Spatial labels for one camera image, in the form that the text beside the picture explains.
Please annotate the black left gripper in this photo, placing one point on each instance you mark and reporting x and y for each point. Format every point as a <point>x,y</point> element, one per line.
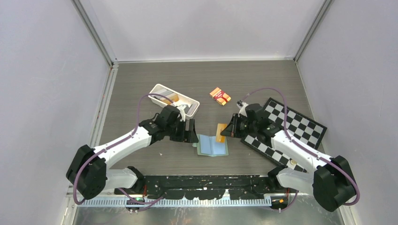
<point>192,134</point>

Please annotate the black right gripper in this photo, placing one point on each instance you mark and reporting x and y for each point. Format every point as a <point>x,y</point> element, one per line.
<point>229,131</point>

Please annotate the mint green card holder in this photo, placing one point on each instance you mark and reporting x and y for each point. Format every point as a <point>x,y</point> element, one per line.
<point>208,146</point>

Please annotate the white rectangular plastic tray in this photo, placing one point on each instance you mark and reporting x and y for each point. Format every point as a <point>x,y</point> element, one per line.
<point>183,99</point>

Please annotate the gold credit card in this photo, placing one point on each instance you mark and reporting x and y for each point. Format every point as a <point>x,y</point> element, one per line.
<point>171,98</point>

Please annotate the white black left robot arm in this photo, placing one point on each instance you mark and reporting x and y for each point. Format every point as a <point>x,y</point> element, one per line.
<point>90,171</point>

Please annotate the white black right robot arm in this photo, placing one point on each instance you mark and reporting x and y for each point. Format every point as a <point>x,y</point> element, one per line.
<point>311,161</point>

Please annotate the grey credit card stack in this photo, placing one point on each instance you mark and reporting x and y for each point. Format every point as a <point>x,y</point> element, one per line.
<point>163,94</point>

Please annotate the red orange small box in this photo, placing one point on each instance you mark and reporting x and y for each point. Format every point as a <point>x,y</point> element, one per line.
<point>220,96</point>

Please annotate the black white chessboard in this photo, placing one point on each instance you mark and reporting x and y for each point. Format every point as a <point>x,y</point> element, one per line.
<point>299,126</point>

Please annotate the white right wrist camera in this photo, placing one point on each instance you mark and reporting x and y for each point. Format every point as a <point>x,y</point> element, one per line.
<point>242,106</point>

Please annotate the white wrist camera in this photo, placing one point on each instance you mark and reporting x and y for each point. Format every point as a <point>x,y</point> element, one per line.
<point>242,106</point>
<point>182,112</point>

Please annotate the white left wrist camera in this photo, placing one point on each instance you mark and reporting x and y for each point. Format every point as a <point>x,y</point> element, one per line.
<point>182,112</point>

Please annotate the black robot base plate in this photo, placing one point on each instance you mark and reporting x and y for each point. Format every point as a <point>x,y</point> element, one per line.
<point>205,187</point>

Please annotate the aluminium frame rail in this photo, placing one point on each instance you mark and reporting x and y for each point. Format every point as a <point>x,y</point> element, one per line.
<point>330,190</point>

